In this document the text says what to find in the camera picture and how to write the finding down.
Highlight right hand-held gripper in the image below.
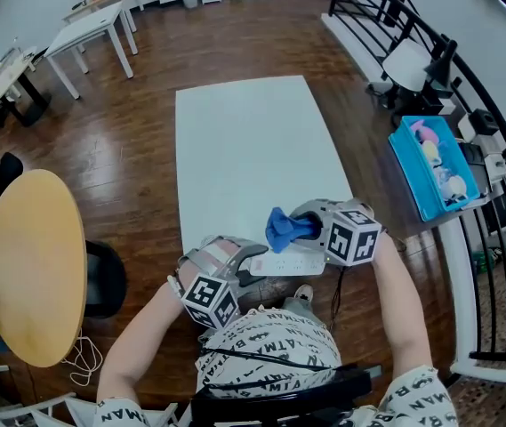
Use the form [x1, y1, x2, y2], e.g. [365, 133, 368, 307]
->
[289, 198, 382, 267]

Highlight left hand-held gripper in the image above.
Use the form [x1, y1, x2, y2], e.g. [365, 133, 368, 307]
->
[176, 237, 269, 331]

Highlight blue cloth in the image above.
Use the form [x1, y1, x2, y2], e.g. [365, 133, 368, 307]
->
[264, 206, 320, 254]

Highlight white power strip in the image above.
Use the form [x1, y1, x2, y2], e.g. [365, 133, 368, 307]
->
[250, 246, 327, 278]

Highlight person's right forearm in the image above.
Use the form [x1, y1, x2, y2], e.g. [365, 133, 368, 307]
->
[370, 231, 434, 380]

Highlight person's left forearm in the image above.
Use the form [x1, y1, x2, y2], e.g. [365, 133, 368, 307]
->
[96, 282, 187, 404]

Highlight person's right hand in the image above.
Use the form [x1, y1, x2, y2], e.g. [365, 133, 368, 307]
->
[345, 197, 376, 222]

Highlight person's grey trousers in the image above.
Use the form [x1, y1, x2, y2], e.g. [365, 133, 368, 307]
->
[278, 295, 316, 322]

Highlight person's printed white shirt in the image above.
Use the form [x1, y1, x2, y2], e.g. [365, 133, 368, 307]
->
[92, 307, 458, 427]

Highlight dark wooden side table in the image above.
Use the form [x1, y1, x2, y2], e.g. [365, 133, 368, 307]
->
[314, 73, 502, 239]

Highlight blue plastic bin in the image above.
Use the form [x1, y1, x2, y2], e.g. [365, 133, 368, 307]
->
[388, 114, 481, 223]

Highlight yellow plush toy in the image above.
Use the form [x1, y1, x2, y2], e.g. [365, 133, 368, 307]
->
[420, 141, 441, 165]

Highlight pale blue toy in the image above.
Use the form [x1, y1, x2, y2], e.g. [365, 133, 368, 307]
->
[432, 163, 454, 186]

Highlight pink plush toy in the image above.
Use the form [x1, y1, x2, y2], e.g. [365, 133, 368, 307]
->
[410, 120, 440, 144]

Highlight cream plush toy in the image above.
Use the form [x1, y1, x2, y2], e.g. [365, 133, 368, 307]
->
[441, 174, 467, 200]

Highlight black flat device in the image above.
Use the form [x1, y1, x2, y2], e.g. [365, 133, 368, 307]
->
[459, 142, 492, 195]

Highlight white shade table lamp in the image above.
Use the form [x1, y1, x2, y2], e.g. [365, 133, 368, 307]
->
[365, 37, 431, 109]

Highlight white curved ledge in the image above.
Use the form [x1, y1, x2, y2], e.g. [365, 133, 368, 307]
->
[437, 215, 506, 384]

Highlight small white box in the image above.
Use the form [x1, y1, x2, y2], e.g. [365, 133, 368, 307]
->
[456, 113, 476, 141]

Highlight green crate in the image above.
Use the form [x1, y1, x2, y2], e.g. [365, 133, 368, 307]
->
[472, 246, 505, 275]

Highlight white drawer box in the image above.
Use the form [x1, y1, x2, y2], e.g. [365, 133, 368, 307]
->
[483, 153, 506, 182]

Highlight black desk lamp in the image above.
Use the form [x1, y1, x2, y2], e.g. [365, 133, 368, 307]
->
[423, 39, 459, 93]

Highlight black cube speaker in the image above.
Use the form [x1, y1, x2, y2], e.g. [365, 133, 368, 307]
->
[470, 108, 501, 136]

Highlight round yellow wooden table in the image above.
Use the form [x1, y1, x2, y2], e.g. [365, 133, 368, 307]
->
[0, 169, 88, 368]

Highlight white chair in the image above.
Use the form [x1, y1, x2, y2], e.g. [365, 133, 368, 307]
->
[0, 349, 178, 427]

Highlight black metal railing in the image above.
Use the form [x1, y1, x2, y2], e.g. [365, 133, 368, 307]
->
[327, 0, 506, 367]

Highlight white square table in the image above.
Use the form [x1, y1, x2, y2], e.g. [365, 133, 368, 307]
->
[43, 1, 139, 101]

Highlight wooden top table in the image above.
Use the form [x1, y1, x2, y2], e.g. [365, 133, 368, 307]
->
[61, 0, 145, 33]

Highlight round white table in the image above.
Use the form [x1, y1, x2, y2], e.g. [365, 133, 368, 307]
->
[0, 46, 52, 128]

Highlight white bead bracelet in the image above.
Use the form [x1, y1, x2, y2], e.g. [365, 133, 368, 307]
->
[166, 271, 187, 300]

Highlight black cable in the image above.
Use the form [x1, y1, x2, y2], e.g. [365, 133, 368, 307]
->
[328, 265, 348, 331]

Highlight black chest mount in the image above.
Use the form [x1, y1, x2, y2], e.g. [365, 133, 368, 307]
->
[189, 363, 382, 427]

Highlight white floor cable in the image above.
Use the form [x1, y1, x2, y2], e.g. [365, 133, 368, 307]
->
[60, 335, 105, 386]

